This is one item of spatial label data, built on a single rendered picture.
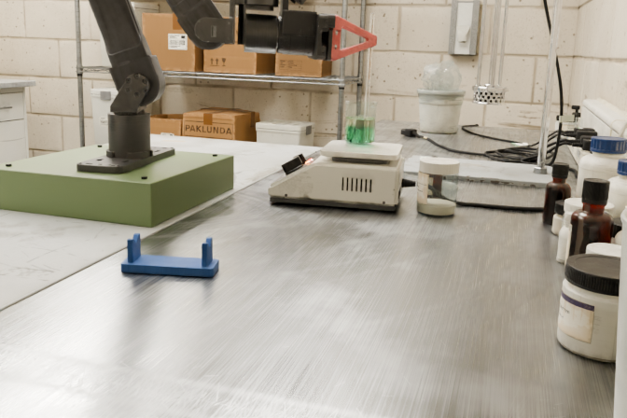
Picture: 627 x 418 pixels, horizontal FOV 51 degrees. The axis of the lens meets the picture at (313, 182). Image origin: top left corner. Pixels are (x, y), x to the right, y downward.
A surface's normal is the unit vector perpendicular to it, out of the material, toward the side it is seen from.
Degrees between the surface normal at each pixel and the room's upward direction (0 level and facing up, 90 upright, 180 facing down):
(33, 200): 90
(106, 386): 0
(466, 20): 90
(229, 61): 90
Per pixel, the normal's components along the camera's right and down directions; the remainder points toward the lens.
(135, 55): 0.13, 0.18
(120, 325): 0.04, -0.98
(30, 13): -0.29, 0.19
